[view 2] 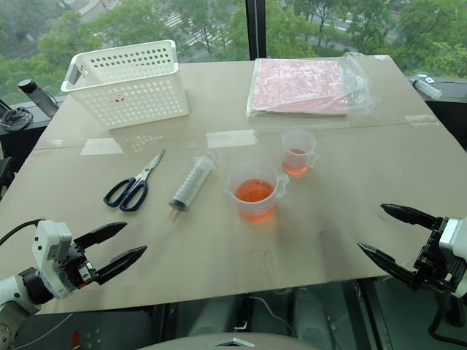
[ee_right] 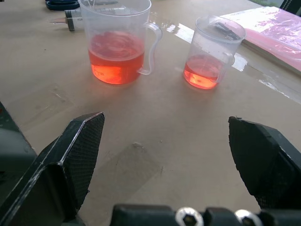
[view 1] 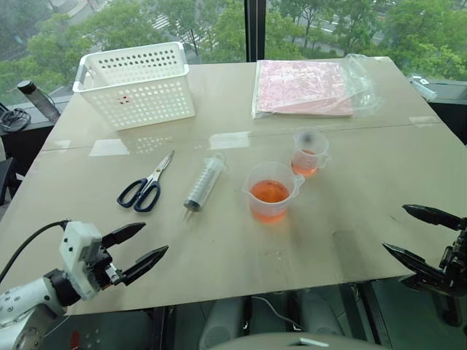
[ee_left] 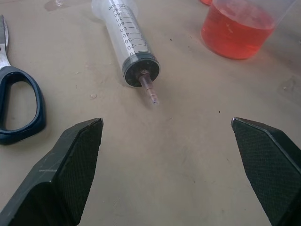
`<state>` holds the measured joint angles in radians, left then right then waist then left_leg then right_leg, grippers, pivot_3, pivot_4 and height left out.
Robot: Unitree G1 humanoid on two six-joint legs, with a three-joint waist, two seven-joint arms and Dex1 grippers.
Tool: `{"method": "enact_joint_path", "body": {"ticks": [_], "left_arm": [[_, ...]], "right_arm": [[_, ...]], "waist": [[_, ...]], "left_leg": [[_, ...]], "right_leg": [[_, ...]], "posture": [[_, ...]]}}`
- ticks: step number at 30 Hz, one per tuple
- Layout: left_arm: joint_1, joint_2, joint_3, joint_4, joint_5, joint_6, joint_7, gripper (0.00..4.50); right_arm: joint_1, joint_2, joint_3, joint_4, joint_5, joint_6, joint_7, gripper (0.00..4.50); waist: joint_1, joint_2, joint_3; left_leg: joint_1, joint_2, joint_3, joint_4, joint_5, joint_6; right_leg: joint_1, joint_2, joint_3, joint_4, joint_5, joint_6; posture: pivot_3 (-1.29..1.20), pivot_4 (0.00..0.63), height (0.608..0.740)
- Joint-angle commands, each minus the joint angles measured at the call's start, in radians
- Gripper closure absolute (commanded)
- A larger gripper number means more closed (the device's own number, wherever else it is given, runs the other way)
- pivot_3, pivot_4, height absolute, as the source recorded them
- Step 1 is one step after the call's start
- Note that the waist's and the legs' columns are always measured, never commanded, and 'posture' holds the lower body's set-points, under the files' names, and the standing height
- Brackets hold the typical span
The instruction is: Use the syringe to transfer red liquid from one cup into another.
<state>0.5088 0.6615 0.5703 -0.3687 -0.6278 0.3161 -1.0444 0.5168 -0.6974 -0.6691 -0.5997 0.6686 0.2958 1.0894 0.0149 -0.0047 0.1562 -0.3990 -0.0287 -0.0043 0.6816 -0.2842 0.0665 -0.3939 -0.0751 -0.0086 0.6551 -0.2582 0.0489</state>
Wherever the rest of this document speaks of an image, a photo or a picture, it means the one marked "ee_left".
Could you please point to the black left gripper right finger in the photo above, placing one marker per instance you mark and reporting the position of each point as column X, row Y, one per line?
column 270, row 164

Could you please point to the large clear plastic syringe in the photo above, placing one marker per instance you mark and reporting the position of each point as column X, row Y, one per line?
column 132, row 44

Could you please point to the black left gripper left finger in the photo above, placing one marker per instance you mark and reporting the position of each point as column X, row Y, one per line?
column 63, row 174

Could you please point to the beaker with red liquid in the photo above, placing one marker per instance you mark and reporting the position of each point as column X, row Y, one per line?
column 237, row 33

